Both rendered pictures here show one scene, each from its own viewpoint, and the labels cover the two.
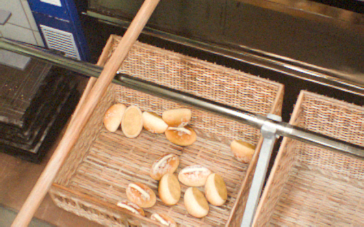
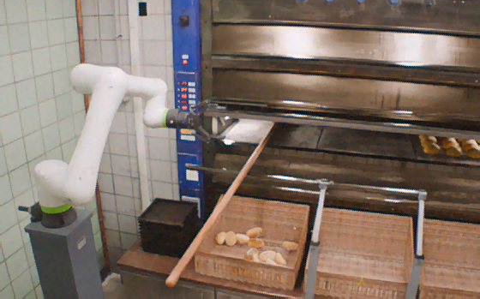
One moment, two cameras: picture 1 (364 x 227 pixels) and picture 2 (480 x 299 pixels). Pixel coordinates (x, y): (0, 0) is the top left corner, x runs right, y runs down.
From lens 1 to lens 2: 1.20 m
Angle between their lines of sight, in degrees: 37
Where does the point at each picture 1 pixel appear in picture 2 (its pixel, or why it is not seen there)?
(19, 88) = (177, 215)
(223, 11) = (281, 170)
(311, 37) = (322, 176)
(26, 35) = not seen: hidden behind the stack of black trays
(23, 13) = (171, 194)
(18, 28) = not seen: hidden behind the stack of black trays
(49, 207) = (191, 273)
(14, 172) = (169, 261)
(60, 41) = not seen: hidden behind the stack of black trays
